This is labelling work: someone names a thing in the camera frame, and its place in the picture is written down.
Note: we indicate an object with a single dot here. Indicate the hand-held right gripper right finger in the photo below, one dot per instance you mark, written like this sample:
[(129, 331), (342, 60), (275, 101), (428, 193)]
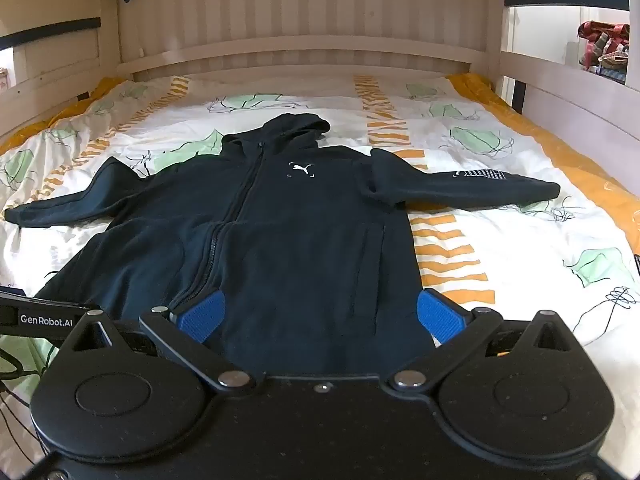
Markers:
[(440, 317)]

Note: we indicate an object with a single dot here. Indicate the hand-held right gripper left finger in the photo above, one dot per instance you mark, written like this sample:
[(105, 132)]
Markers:
[(202, 317)]

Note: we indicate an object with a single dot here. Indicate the black zip hoodie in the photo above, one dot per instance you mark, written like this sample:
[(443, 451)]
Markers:
[(300, 235)]

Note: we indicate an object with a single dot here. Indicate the white leaf print quilt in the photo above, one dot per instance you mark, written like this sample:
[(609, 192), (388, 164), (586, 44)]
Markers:
[(500, 260)]

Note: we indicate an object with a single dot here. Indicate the red patterned bag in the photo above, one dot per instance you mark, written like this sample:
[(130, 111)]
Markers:
[(600, 42)]

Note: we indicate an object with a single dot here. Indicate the white wooden bed frame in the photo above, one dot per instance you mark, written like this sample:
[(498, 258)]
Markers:
[(300, 10)]

